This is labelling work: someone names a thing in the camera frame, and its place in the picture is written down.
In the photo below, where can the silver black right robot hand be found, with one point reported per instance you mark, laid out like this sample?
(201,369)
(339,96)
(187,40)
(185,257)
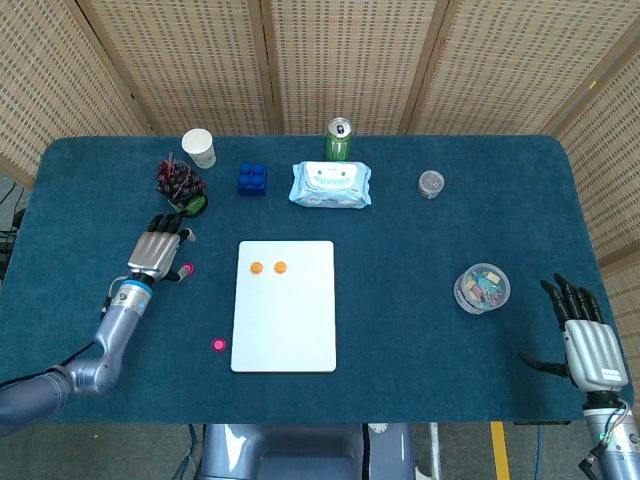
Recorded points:
(592,350)

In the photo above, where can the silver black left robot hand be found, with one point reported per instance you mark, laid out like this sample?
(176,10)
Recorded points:
(152,252)

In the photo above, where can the pink round token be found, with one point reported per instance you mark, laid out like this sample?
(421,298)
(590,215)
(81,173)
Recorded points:
(191,267)
(218,344)

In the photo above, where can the orange round token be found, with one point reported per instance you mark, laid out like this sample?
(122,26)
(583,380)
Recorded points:
(256,267)
(280,267)

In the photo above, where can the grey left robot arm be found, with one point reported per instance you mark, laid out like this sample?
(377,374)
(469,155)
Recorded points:
(112,335)

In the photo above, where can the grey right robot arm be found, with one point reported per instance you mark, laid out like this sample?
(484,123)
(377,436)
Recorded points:
(617,445)

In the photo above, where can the dark purple grape bunch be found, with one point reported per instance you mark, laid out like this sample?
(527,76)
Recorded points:
(175,177)

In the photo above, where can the white paper cup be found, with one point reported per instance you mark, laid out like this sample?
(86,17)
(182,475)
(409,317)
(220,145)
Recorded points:
(199,147)

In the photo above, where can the blue building block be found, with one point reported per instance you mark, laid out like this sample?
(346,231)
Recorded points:
(252,180)

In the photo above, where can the large clear binder clip jar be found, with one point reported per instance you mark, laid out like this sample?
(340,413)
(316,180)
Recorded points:
(482,288)

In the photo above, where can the white magnetic whiteboard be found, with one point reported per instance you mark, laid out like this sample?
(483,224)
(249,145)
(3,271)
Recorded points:
(285,320)

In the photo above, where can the white table leg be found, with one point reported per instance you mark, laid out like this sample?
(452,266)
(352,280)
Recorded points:
(436,450)

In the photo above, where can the light blue wet wipes pack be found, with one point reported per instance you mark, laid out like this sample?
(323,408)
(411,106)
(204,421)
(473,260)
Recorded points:
(330,185)

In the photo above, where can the teal table cloth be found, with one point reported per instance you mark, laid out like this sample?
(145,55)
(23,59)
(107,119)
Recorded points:
(400,300)

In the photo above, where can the green drink can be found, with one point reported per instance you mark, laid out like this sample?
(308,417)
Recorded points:
(339,142)

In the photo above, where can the small clear paper clip jar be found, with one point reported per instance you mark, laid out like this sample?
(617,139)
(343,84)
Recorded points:
(431,183)

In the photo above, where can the grey robot torso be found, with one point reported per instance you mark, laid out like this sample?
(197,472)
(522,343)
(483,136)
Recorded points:
(300,450)

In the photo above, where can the woven bamboo folding screen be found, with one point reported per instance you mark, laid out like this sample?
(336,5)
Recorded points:
(350,60)

